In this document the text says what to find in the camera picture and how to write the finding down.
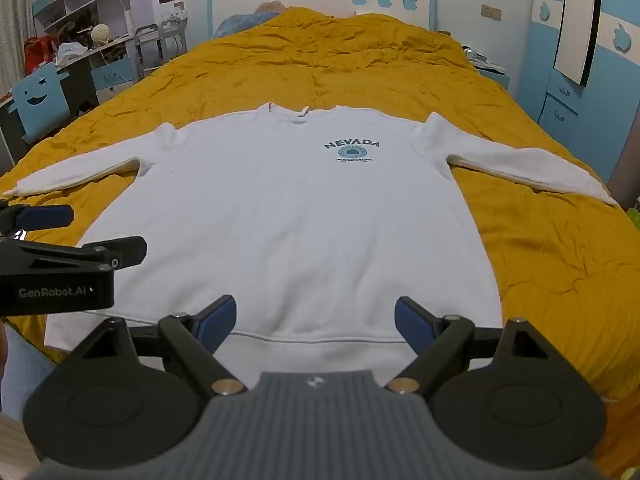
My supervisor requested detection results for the blue pillow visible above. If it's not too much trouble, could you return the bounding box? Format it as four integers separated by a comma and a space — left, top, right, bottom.
212, 10, 281, 38

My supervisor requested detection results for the blue nightstand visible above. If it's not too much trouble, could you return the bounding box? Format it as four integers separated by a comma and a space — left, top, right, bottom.
462, 45, 511, 92

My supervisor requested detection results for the blue chair with face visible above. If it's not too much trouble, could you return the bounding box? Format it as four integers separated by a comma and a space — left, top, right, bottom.
11, 63, 71, 146

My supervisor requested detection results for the light blue cloth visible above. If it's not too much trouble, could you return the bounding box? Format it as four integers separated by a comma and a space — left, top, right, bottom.
0, 327, 68, 413

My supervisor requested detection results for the white printed sweatshirt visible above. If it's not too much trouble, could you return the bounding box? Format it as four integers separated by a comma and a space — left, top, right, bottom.
2, 102, 618, 386

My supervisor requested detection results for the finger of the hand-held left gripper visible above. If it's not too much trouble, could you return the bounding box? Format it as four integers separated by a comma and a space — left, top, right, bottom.
0, 236, 148, 275
0, 205, 75, 241

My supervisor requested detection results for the black framed mirror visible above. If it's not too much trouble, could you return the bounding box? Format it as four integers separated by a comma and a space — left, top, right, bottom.
552, 0, 604, 86

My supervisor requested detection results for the white blue bed headboard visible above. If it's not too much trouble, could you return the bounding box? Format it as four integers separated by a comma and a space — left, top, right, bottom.
206, 0, 436, 41

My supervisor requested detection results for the blue desk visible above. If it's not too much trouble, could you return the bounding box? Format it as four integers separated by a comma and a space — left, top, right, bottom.
0, 35, 142, 161

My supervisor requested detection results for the grey trolley cart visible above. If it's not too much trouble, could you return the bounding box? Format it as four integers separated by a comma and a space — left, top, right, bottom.
134, 15, 189, 79

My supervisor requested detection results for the white plastic bag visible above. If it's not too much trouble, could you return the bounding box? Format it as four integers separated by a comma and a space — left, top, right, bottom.
55, 42, 91, 64

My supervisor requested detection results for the mustard yellow blanket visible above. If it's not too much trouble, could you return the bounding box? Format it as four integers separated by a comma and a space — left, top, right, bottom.
0, 6, 640, 411

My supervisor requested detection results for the red bag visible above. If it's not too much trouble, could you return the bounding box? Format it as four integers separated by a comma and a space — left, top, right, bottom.
22, 35, 61, 68

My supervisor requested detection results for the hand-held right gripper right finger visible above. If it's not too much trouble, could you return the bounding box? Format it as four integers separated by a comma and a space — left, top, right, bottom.
386, 296, 556, 395

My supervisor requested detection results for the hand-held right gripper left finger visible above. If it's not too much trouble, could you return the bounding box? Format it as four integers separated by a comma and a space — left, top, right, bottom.
75, 294, 247, 395

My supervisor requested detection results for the blue wardrobe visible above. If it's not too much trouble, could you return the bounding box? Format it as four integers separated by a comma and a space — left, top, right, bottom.
516, 0, 640, 206

